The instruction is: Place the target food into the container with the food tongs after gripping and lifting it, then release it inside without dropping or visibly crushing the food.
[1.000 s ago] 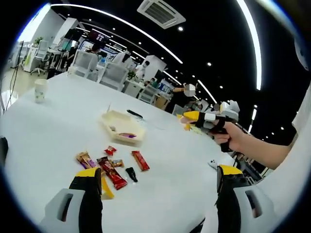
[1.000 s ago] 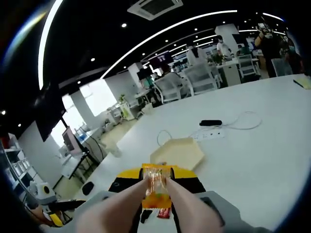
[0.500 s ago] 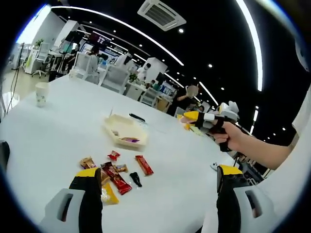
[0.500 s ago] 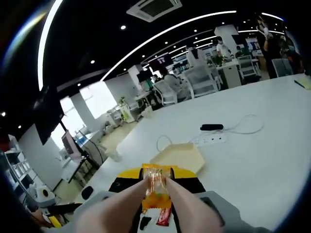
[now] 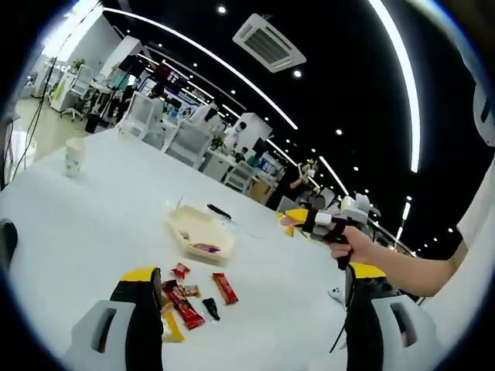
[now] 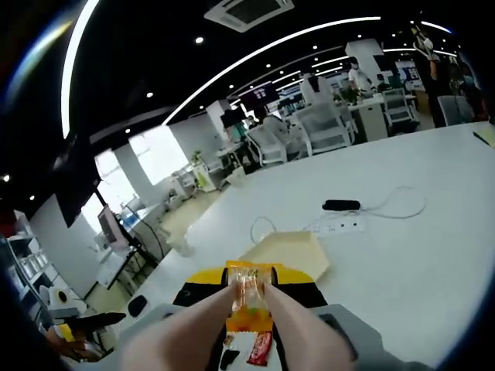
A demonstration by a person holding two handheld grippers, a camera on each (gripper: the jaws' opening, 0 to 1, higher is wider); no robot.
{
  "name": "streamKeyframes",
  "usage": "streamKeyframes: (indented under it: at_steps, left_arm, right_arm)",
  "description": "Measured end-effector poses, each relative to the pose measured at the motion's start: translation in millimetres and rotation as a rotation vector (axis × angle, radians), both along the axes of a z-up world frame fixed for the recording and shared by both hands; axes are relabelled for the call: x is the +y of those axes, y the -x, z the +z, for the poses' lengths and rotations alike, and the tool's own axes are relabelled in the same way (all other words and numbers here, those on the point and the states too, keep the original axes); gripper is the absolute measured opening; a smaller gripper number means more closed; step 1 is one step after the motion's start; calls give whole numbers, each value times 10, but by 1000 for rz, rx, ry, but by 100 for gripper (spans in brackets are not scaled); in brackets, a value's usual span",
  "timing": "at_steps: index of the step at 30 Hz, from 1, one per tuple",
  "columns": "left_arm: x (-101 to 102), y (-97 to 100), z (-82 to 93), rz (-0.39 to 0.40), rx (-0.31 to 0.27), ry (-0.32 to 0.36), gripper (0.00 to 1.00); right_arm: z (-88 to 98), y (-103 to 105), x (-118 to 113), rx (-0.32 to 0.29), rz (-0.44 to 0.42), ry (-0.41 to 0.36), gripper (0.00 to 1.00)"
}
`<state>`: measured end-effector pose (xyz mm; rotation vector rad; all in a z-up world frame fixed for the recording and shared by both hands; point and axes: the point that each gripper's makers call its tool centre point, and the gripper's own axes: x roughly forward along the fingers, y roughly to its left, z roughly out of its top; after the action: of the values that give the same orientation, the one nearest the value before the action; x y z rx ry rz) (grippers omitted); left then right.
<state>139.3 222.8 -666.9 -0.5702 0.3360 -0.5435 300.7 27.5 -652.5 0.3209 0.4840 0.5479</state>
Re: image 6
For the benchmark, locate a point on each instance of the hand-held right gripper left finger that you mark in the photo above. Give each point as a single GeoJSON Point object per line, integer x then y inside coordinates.
{"type": "Point", "coordinates": [193, 291]}

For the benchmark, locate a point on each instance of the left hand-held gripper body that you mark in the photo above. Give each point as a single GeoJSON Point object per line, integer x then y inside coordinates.
{"type": "Point", "coordinates": [58, 305]}

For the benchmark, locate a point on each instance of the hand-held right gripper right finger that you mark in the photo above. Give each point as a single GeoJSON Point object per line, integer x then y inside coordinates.
{"type": "Point", "coordinates": [305, 293]}

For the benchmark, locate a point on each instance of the pale pink food tongs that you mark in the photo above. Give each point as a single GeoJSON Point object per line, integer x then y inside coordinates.
{"type": "Point", "coordinates": [185, 328]}

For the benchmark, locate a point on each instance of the cream hexagonal container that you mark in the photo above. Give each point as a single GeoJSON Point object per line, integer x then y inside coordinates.
{"type": "Point", "coordinates": [294, 251]}

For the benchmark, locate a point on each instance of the yellow cake packet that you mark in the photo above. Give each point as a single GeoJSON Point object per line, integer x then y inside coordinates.
{"type": "Point", "coordinates": [249, 293]}

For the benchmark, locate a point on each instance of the red chocolate bar packet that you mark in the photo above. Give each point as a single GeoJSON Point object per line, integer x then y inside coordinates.
{"type": "Point", "coordinates": [260, 348]}

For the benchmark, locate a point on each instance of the dark snack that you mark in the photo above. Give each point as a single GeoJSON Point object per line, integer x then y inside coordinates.
{"type": "Point", "coordinates": [229, 358]}

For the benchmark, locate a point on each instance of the person's left hand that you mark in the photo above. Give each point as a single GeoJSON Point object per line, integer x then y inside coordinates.
{"type": "Point", "coordinates": [71, 349]}

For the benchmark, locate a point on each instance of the black oval case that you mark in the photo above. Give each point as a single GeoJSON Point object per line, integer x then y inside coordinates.
{"type": "Point", "coordinates": [138, 305]}

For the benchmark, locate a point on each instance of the white paper cup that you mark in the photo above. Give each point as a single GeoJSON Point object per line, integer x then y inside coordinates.
{"type": "Point", "coordinates": [185, 247]}

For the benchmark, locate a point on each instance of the metal storage shelf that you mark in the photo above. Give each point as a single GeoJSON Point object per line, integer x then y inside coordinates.
{"type": "Point", "coordinates": [31, 263]}

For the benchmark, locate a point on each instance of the white power strip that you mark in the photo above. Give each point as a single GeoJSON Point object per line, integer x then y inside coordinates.
{"type": "Point", "coordinates": [340, 226]}

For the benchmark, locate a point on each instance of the computer monitor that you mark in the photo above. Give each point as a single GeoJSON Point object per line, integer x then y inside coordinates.
{"type": "Point", "coordinates": [110, 230]}

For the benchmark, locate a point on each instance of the black oblong device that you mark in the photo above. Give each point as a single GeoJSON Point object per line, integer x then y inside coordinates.
{"type": "Point", "coordinates": [342, 205]}

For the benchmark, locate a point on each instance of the large black display screen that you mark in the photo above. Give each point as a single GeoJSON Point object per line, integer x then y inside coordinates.
{"type": "Point", "coordinates": [75, 201]}

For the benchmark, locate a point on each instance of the white rolling cabinet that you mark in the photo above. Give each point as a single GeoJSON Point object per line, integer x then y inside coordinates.
{"type": "Point", "coordinates": [207, 178]}

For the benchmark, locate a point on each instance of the potted plant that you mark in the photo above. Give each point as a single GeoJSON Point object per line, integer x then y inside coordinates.
{"type": "Point", "coordinates": [197, 156]}

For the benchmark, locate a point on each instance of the white mesh office chair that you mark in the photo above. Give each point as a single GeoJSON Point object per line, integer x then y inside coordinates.
{"type": "Point", "coordinates": [270, 150]}
{"type": "Point", "coordinates": [400, 104]}
{"type": "Point", "coordinates": [323, 125]}

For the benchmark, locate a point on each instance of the hanging dark display screen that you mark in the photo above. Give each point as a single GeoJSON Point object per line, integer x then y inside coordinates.
{"type": "Point", "coordinates": [261, 92]}

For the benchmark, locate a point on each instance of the curved ceiling light strip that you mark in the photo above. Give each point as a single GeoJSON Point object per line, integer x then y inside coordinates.
{"type": "Point", "coordinates": [263, 50]}
{"type": "Point", "coordinates": [70, 67]}

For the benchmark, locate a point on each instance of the ceiling air conditioner vent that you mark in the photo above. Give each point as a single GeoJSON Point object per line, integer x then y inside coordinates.
{"type": "Point", "coordinates": [247, 11]}

